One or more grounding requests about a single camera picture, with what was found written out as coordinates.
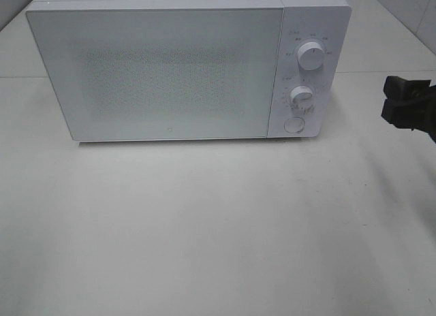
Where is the white microwave door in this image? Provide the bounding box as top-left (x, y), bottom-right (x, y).
top-left (27, 8), bottom-right (283, 142)

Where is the upper white power knob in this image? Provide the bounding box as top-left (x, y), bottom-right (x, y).
top-left (296, 40), bottom-right (325, 71)

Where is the white timer knob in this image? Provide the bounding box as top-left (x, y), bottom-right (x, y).
top-left (290, 86), bottom-right (314, 109)

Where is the white microwave oven body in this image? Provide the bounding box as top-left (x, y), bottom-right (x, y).
top-left (26, 0), bottom-right (352, 139)

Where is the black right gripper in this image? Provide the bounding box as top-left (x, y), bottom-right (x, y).
top-left (381, 76), bottom-right (435, 142)

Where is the round white door button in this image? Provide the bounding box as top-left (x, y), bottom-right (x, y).
top-left (283, 117), bottom-right (305, 133)

